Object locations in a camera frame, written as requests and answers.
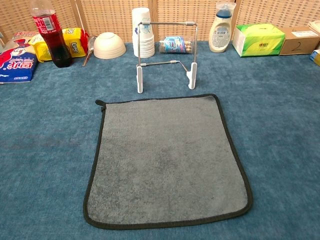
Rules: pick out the cola bottle red label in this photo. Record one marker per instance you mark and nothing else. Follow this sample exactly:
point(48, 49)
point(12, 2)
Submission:
point(55, 50)

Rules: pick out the beige lidded food container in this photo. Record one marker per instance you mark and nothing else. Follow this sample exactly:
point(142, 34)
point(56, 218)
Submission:
point(315, 26)

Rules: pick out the cream bottle blue cap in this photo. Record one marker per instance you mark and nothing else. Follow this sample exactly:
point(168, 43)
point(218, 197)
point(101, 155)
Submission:
point(221, 35)

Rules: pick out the white metal rack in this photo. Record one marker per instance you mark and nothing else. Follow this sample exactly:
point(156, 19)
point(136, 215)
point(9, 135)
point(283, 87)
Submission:
point(139, 80)

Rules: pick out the brown cardboard box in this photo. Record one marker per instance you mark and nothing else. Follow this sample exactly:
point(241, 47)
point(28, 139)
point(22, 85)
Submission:
point(297, 42)

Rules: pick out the grey and blue cloth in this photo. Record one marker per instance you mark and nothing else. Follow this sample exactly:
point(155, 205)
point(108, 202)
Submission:
point(162, 162)

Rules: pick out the yellow Lipo biscuit pack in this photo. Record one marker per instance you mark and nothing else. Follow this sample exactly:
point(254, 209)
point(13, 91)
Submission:
point(75, 45)

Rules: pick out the red white blue food bag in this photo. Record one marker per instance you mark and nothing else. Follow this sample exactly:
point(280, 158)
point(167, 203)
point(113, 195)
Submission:
point(15, 67)

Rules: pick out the green tissue box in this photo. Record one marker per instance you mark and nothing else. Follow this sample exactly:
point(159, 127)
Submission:
point(260, 42)

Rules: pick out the cream bowl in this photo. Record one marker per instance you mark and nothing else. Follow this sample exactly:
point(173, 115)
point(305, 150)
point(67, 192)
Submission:
point(108, 47)

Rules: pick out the metal spoon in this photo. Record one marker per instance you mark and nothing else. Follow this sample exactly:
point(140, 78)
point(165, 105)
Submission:
point(91, 43)

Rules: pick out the blue carpet table cover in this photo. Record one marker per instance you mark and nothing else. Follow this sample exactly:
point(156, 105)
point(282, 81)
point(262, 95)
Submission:
point(50, 175)

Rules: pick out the stack of paper cups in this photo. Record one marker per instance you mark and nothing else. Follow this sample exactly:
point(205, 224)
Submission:
point(147, 47)

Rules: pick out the bamboo folding screen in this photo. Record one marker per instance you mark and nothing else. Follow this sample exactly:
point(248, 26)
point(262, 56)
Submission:
point(112, 20)

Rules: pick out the clear biscuit tube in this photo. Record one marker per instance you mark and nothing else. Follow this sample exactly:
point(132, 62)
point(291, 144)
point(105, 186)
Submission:
point(175, 45)

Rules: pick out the orange carton box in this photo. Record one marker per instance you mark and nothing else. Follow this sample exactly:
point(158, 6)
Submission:
point(316, 57)

